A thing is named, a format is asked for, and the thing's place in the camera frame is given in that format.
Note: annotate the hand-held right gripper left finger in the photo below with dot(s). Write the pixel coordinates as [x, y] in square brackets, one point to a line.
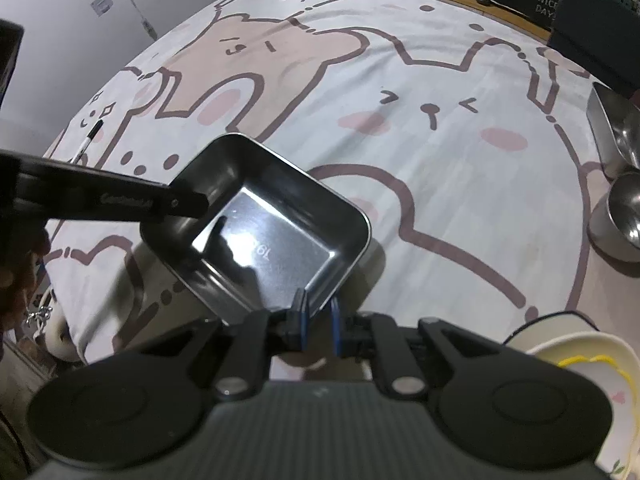
[301, 325]

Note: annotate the floral bowl yellow rim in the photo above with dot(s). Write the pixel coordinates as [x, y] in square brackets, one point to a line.
[620, 410]

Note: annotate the round steel bowl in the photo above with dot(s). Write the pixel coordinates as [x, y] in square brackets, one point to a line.
[625, 210]

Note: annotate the small rectangular steel container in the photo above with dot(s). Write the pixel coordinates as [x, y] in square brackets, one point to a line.
[612, 120]

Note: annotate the white square plate black rim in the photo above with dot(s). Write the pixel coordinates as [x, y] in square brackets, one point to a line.
[547, 324]

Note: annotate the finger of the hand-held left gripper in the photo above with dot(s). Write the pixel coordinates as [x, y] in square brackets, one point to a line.
[110, 197]

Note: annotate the wooden platform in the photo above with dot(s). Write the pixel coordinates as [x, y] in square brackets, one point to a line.
[470, 15]

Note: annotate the large rectangular steel container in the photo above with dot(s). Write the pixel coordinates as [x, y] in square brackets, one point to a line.
[280, 220]

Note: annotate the wall socket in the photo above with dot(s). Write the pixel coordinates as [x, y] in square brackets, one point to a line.
[102, 4]

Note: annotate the cartoon bear printed sheet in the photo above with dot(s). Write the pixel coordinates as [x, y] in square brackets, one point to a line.
[450, 185]

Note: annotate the black and white pen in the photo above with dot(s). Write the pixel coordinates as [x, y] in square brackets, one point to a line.
[92, 132]

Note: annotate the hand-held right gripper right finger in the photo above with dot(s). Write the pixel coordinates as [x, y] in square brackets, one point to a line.
[337, 331]

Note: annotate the person's left hand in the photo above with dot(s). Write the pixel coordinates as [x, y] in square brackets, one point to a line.
[22, 270]

